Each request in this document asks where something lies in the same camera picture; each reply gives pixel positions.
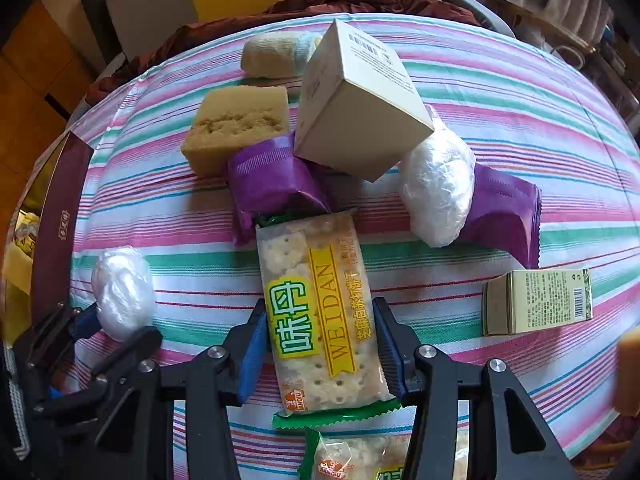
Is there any smooth yellow sponge block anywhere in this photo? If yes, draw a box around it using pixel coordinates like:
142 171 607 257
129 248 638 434
6 245 34 297

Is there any small green cardboard box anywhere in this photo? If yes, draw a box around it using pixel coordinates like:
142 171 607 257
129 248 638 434
482 268 594 337

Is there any rolled beige towel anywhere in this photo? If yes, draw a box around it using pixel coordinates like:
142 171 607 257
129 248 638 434
240 31 324 80

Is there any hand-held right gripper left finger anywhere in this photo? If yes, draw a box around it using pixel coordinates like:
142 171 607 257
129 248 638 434
95 299 271 480

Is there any striped tablecloth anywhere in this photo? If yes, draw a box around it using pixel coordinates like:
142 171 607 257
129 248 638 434
65 12 640 480

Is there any yellow sponge with pitted face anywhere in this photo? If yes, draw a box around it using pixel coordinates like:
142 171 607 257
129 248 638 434
181 85 292 179

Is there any gold tin with maroon sides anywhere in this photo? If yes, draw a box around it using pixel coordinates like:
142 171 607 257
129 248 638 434
6 130 96 322

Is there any cluttered wooden shelf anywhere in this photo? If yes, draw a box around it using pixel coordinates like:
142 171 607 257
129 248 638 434
434 0 640 128

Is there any large cream cardboard box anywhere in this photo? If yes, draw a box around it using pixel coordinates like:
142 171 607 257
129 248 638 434
293 18 436 183

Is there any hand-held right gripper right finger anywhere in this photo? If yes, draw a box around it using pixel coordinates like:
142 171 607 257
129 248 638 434
372 297 566 480

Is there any green-edged cracker packet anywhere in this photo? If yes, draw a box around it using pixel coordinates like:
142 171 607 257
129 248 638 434
255 207 402 432
297 427 468 480

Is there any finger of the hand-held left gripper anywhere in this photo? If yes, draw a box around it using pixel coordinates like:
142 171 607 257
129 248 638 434
35 326 163 421
12 302 103 376

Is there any purple snack packet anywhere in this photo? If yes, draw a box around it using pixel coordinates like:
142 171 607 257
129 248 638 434
459 162 543 270
227 132 337 248

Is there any wooden cabinet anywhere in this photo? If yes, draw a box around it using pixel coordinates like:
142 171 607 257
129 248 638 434
0 0 97 122

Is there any black rolled mat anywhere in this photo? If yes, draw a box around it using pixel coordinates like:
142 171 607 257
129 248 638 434
77 0 127 64

